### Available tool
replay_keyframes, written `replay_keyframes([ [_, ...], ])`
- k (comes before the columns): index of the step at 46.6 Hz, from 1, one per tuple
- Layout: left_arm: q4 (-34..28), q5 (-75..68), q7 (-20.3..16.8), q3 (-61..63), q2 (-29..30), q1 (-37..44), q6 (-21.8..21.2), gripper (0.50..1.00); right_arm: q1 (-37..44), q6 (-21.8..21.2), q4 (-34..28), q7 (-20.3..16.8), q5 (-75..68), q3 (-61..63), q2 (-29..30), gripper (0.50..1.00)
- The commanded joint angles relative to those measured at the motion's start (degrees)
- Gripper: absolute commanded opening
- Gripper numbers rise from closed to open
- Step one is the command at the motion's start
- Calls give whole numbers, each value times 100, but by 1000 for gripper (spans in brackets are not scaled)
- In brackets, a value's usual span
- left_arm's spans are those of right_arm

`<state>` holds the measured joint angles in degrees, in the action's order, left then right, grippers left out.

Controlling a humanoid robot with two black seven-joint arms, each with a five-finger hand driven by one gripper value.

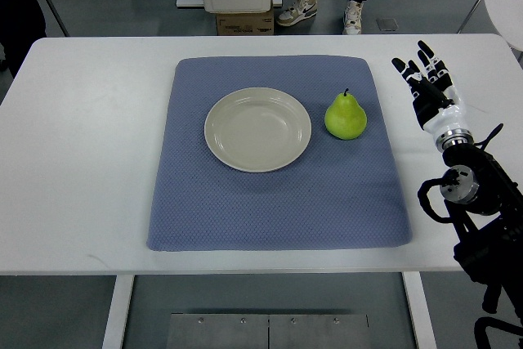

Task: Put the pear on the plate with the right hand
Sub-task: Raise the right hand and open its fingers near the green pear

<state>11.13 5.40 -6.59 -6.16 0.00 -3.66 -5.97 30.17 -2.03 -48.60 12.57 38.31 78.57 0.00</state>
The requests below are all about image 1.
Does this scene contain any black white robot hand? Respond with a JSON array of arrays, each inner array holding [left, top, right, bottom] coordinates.
[[391, 40, 464, 134]]

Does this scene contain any green pear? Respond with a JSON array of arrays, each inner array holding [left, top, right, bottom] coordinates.
[[324, 88, 367, 140]]

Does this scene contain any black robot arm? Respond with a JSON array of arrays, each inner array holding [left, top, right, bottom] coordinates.
[[418, 128, 522, 348]]

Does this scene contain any small grey floor plate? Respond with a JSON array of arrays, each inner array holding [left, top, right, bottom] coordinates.
[[376, 18, 399, 32]]

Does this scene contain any beige ceramic plate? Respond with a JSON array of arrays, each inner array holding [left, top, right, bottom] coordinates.
[[203, 87, 311, 172]]

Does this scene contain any metal floor plate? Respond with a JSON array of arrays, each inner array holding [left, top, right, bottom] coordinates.
[[167, 314, 371, 348]]

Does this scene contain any white chair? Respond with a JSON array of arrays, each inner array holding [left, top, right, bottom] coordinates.
[[457, 0, 523, 63]]

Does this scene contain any person's right shoe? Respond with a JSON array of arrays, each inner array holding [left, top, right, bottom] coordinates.
[[342, 1, 363, 35]]

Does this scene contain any person's shoe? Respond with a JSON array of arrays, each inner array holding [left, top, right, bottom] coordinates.
[[276, 0, 318, 27], [342, 1, 363, 35]]

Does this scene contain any blue woven mat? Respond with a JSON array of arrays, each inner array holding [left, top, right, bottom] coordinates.
[[147, 55, 412, 251]]

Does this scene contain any person's left shoe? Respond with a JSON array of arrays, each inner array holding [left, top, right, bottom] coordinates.
[[276, 0, 318, 27]]

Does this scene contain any white table leg right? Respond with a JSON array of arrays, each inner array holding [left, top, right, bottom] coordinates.
[[402, 271, 437, 349]]

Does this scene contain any white table leg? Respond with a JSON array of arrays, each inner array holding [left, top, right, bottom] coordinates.
[[101, 275, 135, 349], [402, 271, 437, 349]]

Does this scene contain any cardboard box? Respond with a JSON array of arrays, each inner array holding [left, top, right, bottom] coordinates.
[[216, 9, 275, 36]]

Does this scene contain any white base bar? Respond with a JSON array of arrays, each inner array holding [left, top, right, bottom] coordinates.
[[176, 0, 283, 8]]

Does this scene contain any white table leg left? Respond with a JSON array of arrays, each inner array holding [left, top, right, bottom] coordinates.
[[101, 275, 135, 349]]

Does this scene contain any black office chair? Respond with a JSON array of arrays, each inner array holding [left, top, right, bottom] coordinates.
[[1, 0, 47, 78]]

